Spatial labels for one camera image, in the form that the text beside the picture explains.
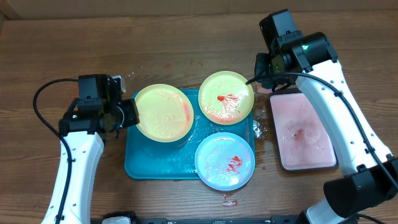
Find teal plastic tray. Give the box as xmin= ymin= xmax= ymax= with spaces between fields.
xmin=124 ymin=88 xmax=255 ymax=180

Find yellow-green plate at back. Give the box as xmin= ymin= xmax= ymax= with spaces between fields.
xmin=198 ymin=71 xmax=254 ymax=125

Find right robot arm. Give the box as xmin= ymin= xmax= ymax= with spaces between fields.
xmin=254 ymin=9 xmax=397 ymax=223

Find yellow plate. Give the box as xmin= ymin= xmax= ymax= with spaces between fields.
xmin=134 ymin=84 xmax=194 ymax=142

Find pink sponge with dark scourer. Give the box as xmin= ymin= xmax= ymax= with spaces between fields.
xmin=257 ymin=84 xmax=272 ymax=94

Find light blue plate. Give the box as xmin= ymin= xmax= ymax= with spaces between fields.
xmin=195 ymin=132 xmax=256 ymax=192

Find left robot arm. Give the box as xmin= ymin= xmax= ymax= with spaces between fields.
xmin=38 ymin=74 xmax=139 ymax=223

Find black tray with soapy water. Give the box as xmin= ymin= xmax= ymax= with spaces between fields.
xmin=270 ymin=91 xmax=338 ymax=171

